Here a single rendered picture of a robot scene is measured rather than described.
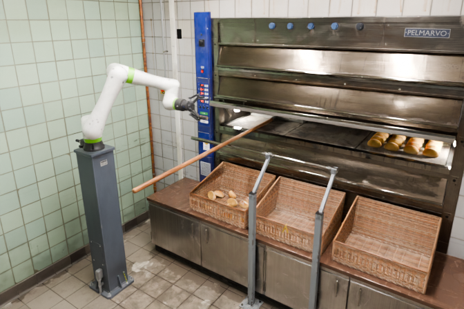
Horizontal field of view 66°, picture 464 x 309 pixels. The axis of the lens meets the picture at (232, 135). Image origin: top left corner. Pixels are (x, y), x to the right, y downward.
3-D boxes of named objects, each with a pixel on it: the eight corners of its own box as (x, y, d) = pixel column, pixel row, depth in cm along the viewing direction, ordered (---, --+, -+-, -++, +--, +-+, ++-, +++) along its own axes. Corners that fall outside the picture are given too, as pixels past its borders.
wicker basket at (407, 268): (352, 227, 271) (355, 194, 263) (436, 252, 241) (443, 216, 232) (329, 261, 233) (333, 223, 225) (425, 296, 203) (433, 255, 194)
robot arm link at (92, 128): (79, 138, 231) (114, 63, 227) (78, 131, 245) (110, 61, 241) (99, 145, 237) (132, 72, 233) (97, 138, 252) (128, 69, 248)
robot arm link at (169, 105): (167, 110, 278) (157, 107, 269) (170, 94, 278) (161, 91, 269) (181, 112, 271) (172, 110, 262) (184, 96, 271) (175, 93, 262)
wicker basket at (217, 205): (223, 187, 336) (222, 160, 327) (275, 204, 305) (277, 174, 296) (188, 209, 298) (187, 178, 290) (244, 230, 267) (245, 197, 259)
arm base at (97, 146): (70, 146, 264) (68, 138, 262) (87, 141, 275) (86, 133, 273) (92, 153, 250) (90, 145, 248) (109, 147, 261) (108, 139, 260)
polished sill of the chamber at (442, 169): (223, 127, 327) (223, 123, 326) (449, 172, 231) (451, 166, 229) (219, 130, 322) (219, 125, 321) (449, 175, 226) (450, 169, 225)
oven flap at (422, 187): (220, 152, 328) (224, 131, 328) (441, 206, 232) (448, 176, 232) (217, 152, 324) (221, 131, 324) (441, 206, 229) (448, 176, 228)
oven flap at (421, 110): (219, 97, 312) (223, 75, 312) (457, 130, 216) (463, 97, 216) (216, 96, 308) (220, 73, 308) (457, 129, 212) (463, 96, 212)
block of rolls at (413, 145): (383, 127, 314) (384, 121, 312) (446, 136, 288) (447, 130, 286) (365, 146, 266) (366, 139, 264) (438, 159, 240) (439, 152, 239)
